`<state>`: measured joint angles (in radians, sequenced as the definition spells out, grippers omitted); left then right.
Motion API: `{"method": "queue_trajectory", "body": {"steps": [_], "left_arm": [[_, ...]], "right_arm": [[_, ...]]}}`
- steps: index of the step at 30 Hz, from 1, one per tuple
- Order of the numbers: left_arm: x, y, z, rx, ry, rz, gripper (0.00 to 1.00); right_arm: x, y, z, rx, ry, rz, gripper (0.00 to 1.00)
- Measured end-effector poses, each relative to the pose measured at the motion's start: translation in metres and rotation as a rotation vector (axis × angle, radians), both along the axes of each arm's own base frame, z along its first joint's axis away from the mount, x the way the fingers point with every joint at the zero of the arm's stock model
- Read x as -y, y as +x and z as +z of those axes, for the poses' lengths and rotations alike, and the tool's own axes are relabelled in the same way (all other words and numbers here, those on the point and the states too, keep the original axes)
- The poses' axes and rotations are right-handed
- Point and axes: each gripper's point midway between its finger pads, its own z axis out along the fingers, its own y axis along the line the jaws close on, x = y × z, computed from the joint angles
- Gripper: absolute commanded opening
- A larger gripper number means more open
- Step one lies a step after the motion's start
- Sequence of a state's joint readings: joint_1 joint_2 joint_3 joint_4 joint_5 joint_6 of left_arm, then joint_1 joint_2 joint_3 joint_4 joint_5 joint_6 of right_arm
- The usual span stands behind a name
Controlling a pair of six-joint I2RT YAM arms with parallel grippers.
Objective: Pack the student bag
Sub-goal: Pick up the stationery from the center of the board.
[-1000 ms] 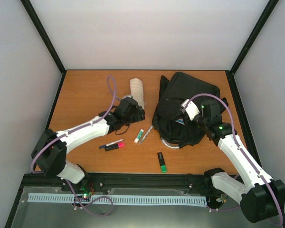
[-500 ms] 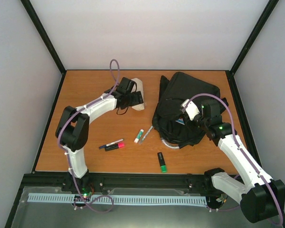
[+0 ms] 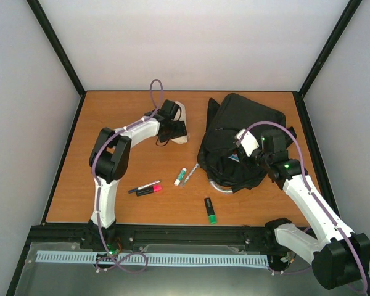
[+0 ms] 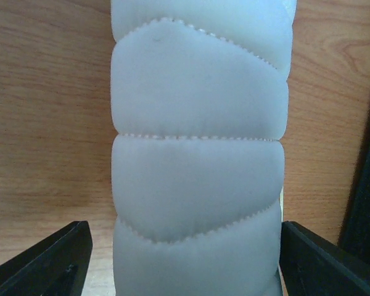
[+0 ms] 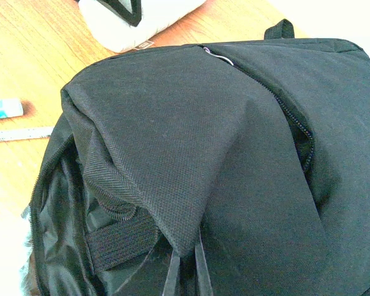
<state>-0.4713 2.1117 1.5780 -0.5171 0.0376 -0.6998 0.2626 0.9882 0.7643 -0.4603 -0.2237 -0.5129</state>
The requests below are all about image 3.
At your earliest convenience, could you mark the beige pencil case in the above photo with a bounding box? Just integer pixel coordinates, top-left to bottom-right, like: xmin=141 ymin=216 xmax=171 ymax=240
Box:
xmin=171 ymin=101 xmax=189 ymax=144

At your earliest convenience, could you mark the black student backpack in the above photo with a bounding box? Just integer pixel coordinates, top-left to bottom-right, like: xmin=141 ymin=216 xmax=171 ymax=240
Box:
xmin=197 ymin=93 xmax=302 ymax=194

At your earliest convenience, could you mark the green black highlighter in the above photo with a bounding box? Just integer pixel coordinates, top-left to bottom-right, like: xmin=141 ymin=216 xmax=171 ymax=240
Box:
xmin=204 ymin=197 xmax=217 ymax=225

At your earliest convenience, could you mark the dog picture book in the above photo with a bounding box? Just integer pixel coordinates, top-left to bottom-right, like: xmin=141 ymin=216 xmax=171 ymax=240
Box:
xmin=228 ymin=154 xmax=241 ymax=163

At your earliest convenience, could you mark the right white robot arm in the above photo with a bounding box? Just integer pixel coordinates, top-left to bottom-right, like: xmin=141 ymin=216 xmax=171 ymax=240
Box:
xmin=235 ymin=125 xmax=370 ymax=294

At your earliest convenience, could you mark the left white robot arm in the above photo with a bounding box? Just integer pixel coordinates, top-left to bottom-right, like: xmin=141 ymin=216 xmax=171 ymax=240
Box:
xmin=89 ymin=100 xmax=188 ymax=249

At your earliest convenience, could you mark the white green glue stick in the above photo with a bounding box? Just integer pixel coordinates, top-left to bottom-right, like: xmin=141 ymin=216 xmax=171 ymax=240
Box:
xmin=173 ymin=168 xmax=187 ymax=186

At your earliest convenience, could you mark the green white marker pen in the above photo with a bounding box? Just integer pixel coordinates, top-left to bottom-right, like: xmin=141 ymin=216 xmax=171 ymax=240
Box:
xmin=179 ymin=163 xmax=199 ymax=187

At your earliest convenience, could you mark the pink black highlighter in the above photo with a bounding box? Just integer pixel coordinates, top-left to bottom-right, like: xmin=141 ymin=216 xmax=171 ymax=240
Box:
xmin=136 ymin=184 xmax=162 ymax=197

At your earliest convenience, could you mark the blue white marker pen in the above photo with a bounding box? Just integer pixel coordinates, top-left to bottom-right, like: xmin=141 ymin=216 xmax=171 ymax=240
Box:
xmin=128 ymin=180 xmax=161 ymax=194

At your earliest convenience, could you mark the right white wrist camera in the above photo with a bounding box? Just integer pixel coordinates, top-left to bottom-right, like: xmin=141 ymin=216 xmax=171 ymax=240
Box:
xmin=235 ymin=129 xmax=259 ymax=156

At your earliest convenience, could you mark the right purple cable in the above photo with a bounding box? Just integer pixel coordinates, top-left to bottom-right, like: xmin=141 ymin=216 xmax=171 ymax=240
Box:
xmin=237 ymin=120 xmax=369 ymax=294

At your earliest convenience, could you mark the purple cable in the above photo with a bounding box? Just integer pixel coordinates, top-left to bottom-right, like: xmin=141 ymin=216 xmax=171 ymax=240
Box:
xmin=237 ymin=120 xmax=369 ymax=294
xmin=91 ymin=78 xmax=166 ymax=274

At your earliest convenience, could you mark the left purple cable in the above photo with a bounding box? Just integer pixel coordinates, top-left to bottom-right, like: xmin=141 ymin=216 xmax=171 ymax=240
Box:
xmin=91 ymin=78 xmax=166 ymax=274

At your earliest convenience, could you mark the left black frame post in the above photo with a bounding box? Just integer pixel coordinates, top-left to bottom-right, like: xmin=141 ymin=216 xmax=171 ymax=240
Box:
xmin=26 ymin=0 xmax=87 ymax=97

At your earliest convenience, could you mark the black frame post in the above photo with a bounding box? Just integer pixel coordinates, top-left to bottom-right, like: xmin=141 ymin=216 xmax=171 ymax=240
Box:
xmin=26 ymin=0 xmax=87 ymax=97
xmin=298 ymin=0 xmax=363 ymax=99

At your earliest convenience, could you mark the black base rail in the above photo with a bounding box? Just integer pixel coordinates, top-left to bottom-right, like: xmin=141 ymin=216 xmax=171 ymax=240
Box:
xmin=27 ymin=223 xmax=289 ymax=254

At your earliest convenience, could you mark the light blue cable duct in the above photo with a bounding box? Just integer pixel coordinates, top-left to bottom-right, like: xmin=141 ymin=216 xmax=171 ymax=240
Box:
xmin=35 ymin=250 xmax=268 ymax=269

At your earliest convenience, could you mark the right black frame post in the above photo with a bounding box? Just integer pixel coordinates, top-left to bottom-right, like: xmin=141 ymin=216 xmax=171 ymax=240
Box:
xmin=298 ymin=0 xmax=363 ymax=99

